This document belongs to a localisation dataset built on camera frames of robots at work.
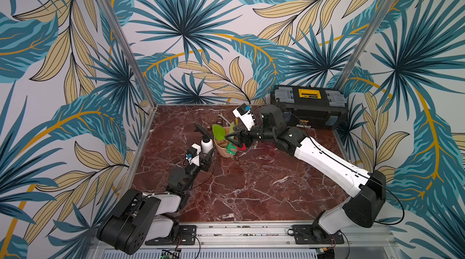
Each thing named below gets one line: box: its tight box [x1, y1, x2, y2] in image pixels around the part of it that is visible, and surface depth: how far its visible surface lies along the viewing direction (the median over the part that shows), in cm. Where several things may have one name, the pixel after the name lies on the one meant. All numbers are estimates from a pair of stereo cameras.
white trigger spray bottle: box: [193, 122, 214, 154], surface depth 75 cm
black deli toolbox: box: [270, 84, 350, 130], surface depth 102 cm
